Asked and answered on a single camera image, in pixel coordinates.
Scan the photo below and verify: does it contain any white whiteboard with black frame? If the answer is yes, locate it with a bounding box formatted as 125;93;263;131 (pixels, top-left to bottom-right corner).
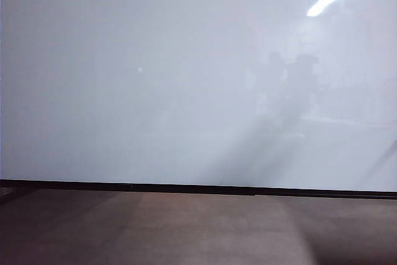
0;0;397;200

